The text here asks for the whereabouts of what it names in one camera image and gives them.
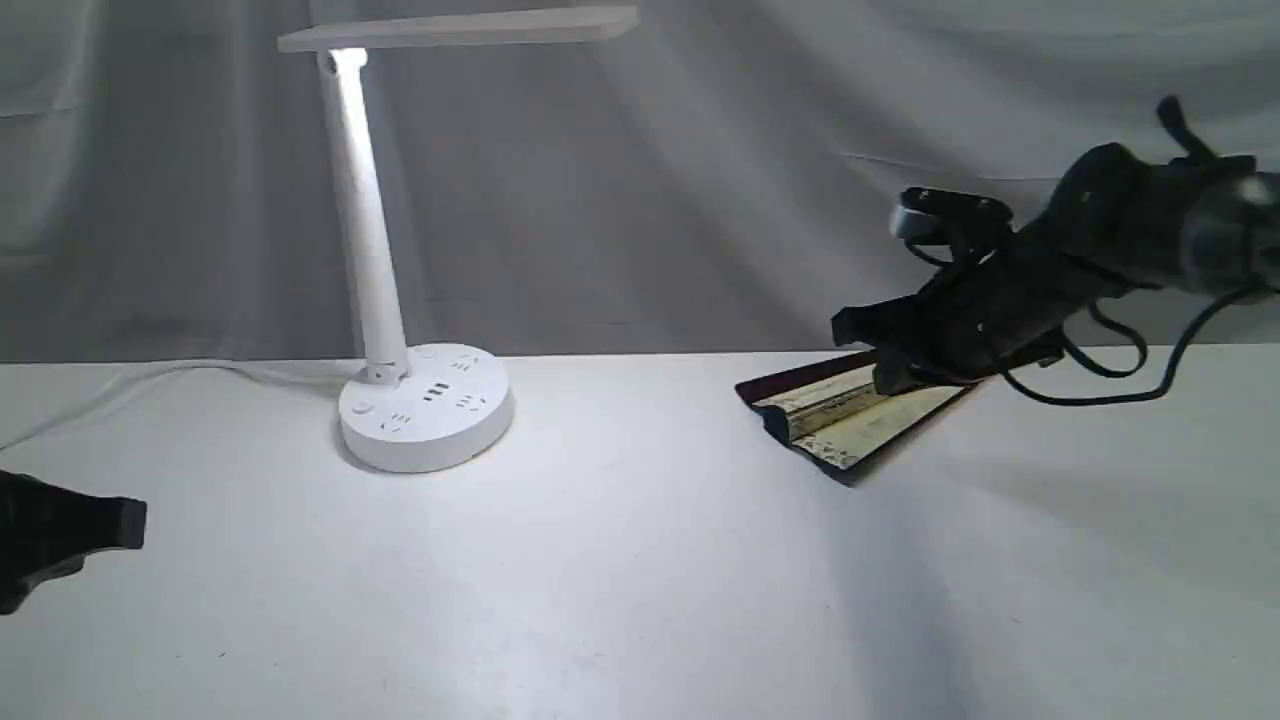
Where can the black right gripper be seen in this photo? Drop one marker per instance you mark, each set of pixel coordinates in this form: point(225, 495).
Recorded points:
point(997, 306)

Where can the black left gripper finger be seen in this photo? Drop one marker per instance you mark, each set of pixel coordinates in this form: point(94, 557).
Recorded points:
point(47, 532)

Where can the folding paper fan red ribs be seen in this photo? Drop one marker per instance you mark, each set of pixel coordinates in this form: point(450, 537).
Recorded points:
point(832, 414)

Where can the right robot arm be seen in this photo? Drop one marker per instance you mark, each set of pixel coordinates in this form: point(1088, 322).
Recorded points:
point(1202, 223)

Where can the white desk lamp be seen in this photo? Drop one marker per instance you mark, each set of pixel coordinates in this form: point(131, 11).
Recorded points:
point(413, 409)

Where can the grey backdrop curtain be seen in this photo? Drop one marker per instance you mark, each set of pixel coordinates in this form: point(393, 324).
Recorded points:
point(718, 180)

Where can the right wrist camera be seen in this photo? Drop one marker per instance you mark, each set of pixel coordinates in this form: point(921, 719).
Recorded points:
point(963, 221)

